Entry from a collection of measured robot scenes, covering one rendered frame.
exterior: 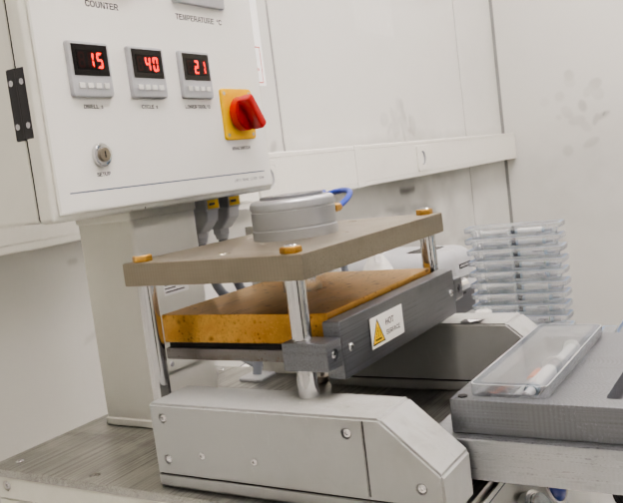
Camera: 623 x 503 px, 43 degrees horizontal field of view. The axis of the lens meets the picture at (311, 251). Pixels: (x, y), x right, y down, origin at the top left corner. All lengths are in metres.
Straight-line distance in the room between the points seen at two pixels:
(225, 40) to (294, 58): 0.86
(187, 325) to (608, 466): 0.35
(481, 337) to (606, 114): 2.36
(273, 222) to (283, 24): 1.08
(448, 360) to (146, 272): 0.32
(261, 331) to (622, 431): 0.28
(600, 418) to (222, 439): 0.27
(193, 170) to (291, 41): 0.96
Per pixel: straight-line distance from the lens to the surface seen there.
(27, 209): 0.72
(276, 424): 0.58
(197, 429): 0.63
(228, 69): 0.89
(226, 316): 0.66
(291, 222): 0.69
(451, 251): 1.71
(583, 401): 0.56
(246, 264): 0.60
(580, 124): 3.12
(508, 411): 0.57
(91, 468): 0.76
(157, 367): 0.69
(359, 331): 0.62
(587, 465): 0.56
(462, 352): 0.81
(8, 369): 1.10
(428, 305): 0.73
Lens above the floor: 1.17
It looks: 6 degrees down
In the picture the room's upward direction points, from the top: 7 degrees counter-clockwise
